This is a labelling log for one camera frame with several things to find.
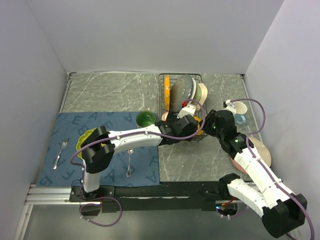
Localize green polka dot plate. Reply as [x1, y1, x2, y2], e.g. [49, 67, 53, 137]
[75, 127, 96, 151]

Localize blue floral plate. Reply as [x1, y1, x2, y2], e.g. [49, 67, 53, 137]
[169, 74, 192, 112]

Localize cream square cartoon dish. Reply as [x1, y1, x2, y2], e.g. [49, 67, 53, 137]
[198, 83, 208, 105]

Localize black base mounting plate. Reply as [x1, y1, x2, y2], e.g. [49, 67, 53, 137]
[69, 181, 232, 213]

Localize green-inside floral mug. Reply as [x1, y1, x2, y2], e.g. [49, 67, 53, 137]
[136, 110, 157, 128]

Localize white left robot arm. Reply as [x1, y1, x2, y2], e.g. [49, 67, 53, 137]
[80, 114, 198, 201]

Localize teal rim white plate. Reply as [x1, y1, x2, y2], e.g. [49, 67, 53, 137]
[188, 77, 197, 100]

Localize green square panda dish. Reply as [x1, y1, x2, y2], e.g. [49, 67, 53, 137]
[193, 83, 202, 102]

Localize pink white round plate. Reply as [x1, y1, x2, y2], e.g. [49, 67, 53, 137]
[230, 136, 272, 175]

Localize light blue mug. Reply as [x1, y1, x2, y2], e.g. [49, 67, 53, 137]
[232, 101, 248, 125]

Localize silver spoon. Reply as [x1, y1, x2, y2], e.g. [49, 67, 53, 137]
[126, 149, 135, 178]

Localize orange polka dot plate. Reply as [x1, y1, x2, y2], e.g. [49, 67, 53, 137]
[163, 75, 171, 111]

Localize red white patterned dish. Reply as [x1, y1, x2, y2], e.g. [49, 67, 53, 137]
[161, 111, 169, 121]

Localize orange bowl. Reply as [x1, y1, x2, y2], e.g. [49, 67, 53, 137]
[193, 116, 204, 136]

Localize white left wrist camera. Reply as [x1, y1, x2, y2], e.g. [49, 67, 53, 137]
[177, 101, 196, 119]

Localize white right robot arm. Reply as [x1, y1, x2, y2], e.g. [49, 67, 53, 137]
[203, 109, 308, 238]

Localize black wire dish rack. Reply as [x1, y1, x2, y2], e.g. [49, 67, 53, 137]
[157, 72, 210, 143]

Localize silver fork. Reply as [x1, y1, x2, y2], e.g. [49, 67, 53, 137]
[53, 138, 68, 170]

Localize aluminium rail frame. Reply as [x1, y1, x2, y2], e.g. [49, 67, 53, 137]
[23, 183, 83, 206]

